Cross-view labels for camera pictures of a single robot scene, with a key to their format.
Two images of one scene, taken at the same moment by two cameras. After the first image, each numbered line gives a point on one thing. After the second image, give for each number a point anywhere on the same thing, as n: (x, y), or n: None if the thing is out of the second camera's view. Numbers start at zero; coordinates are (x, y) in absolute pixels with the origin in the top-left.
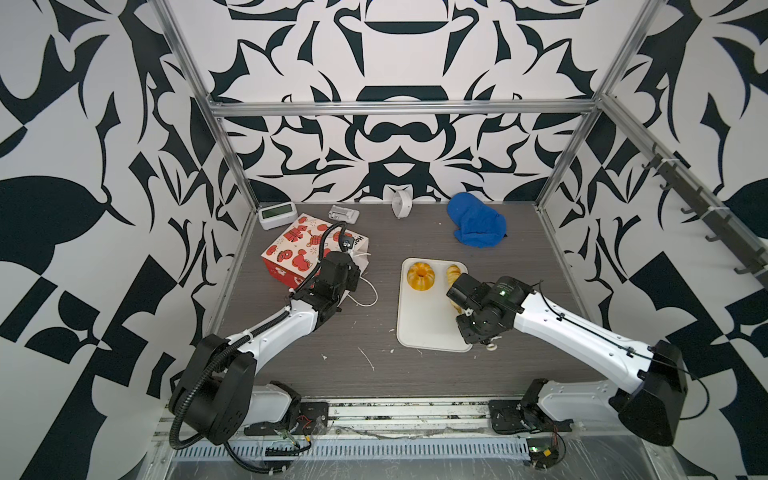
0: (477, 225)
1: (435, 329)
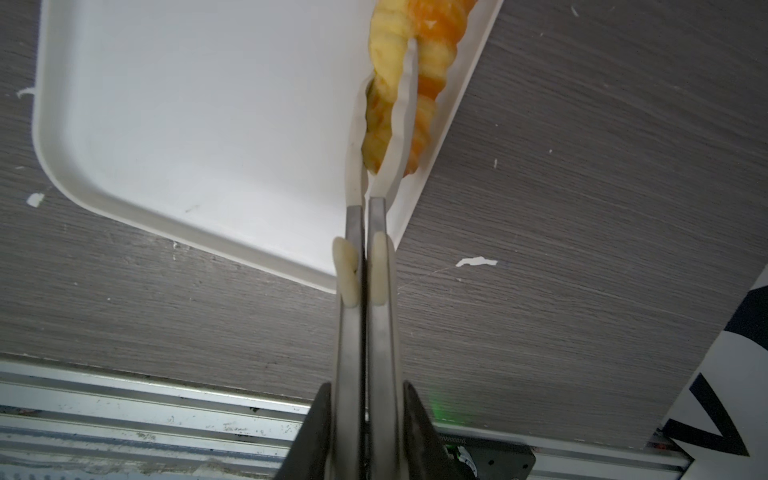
0: None
1: (236, 124)
